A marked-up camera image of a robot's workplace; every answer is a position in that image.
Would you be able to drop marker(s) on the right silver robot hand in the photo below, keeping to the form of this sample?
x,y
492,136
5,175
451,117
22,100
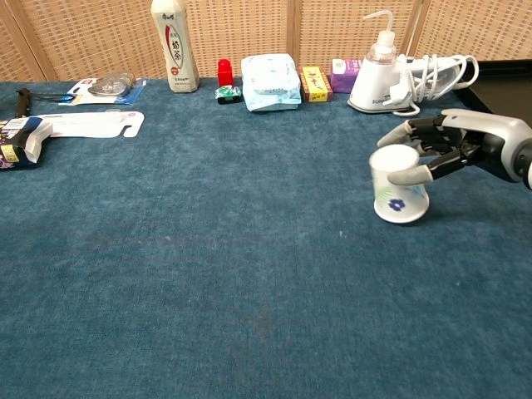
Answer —
x,y
494,133

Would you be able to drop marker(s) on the white flower-print paper cup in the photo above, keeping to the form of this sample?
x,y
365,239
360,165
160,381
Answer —
x,y
397,195

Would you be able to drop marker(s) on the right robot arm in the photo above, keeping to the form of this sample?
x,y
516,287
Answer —
x,y
530,174

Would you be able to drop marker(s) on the black tray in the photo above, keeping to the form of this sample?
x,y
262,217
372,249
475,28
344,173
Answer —
x,y
507,87

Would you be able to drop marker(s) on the purple box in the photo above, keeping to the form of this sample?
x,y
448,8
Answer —
x,y
343,77

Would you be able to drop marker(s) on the yellow and red box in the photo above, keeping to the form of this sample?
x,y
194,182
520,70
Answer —
x,y
316,85

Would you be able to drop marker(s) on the light blue tissue pack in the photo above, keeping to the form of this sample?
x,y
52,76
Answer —
x,y
270,79

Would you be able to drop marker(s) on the small green toy car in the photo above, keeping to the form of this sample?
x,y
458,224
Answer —
x,y
228,94

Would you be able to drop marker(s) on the blue tablecloth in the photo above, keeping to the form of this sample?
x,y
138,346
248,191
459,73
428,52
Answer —
x,y
232,257

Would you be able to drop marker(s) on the milk tea plastic bottle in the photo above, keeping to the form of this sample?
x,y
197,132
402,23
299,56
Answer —
x,y
176,50

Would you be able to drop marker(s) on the blue-card blister pack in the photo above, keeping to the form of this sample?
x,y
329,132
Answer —
x,y
108,87

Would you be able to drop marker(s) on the white card package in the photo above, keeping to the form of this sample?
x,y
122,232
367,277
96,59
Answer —
x,y
91,124

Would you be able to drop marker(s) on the wicker folding screen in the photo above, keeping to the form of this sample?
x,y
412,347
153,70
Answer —
x,y
95,37

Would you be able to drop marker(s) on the dark navy snack bag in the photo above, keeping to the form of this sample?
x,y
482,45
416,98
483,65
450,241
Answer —
x,y
16,143

